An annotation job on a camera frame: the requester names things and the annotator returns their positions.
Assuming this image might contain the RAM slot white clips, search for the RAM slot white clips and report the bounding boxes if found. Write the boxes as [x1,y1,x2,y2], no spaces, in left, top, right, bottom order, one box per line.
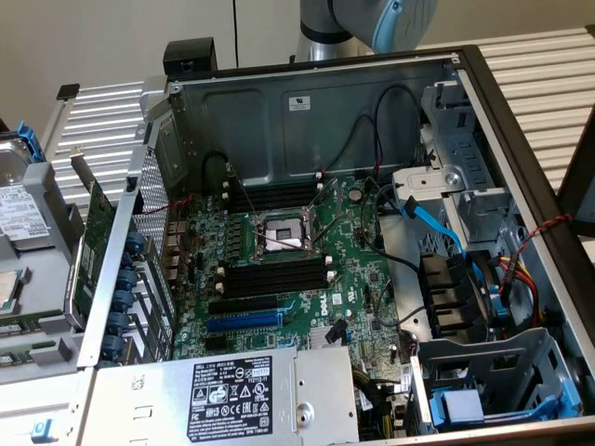
[221,182,324,204]
[217,255,333,276]
[215,270,337,294]
[222,172,323,192]

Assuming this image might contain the metal CPU socket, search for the metal CPU socket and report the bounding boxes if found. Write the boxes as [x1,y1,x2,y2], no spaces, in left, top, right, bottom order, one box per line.
[248,203,324,261]

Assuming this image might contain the thin metal locking lever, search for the thin metal locking lever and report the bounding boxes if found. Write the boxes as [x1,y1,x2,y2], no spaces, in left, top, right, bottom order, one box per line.
[228,167,261,219]
[312,216,344,246]
[309,176,339,210]

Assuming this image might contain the green Dell motherboard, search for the green Dell motherboard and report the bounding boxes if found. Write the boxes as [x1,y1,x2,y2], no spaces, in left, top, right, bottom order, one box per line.
[170,174,416,375]

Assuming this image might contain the long black expansion slot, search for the long black expansion slot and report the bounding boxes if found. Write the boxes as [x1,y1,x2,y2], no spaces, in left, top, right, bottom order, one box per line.
[207,295,280,317]

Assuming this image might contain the blue expansion slot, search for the blue expansion slot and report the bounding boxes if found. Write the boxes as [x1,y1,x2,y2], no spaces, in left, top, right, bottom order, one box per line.
[205,310,284,334]

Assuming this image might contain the silver chipset heatsink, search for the silver chipset heatsink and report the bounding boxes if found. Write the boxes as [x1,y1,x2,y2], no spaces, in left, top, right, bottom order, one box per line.
[308,324,349,350]

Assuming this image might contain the metal rear port block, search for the metal rear port block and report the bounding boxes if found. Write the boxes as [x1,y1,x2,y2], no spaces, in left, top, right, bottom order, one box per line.
[164,220,191,281]

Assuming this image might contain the open metal PC case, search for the open metal PC case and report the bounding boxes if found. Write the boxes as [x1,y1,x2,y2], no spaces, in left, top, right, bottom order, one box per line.
[76,44,595,446]

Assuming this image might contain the black case fan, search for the black case fan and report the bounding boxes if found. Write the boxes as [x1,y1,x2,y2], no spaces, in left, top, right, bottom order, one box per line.
[416,250,495,344]

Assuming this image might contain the metal disk bay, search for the metal disk bay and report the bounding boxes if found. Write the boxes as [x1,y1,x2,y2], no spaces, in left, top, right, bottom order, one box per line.
[390,81,518,248]

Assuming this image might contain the black box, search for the black box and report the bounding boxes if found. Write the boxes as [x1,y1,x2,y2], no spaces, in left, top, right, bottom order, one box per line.
[162,40,219,78]

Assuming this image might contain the green graphics card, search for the green graphics card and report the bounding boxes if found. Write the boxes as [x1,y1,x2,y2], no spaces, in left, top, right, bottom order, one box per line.
[62,146,118,327]

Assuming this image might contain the blue plastic latch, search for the blue plastic latch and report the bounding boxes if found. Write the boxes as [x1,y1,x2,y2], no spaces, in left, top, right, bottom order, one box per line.
[487,285,511,327]

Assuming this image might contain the silver power supply unit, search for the silver power supply unit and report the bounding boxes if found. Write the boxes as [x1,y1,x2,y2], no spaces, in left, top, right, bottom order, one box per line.
[78,346,362,446]

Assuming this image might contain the grey disk bay cage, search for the grey disk bay cage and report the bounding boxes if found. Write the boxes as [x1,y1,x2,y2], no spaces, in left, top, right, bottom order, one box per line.
[408,327,585,436]

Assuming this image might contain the blue disk caddy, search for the blue disk caddy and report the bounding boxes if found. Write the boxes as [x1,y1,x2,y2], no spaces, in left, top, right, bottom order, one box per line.
[430,379,583,431]

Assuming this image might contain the grey parts rack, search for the grey parts rack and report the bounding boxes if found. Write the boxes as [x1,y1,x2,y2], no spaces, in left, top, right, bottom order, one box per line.
[0,162,88,387]

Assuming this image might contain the silver hard disk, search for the silver hard disk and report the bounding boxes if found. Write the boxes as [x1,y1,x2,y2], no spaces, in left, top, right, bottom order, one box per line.
[0,141,53,253]

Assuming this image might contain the dark panel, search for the dark panel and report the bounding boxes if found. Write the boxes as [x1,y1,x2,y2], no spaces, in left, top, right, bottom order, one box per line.
[556,106,595,239]

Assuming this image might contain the silver CPU chip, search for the silver CPU chip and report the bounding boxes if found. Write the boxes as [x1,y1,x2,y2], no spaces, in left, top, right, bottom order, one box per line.
[0,268,23,318]

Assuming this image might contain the blue case latch button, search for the blue case latch button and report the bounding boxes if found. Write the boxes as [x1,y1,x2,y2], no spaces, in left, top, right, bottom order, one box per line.
[31,417,55,445]

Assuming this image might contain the thin red wire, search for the thin red wire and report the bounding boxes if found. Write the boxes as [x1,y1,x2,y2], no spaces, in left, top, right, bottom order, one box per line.
[141,193,195,217]

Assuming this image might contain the blue SATA wire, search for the blue SATA wire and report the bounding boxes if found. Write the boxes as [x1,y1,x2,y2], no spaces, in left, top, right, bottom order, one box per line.
[401,194,501,308]

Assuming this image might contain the yellow red power wires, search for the yellow red power wires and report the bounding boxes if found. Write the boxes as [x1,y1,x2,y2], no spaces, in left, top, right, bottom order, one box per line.
[498,254,546,327]

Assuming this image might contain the red black twisted wire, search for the red black twisted wire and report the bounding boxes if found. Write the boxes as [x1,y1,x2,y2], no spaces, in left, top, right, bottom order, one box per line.
[504,213,575,262]

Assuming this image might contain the blue disk bracket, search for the blue disk bracket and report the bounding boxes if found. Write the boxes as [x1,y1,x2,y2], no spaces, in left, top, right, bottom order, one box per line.
[16,120,46,164]

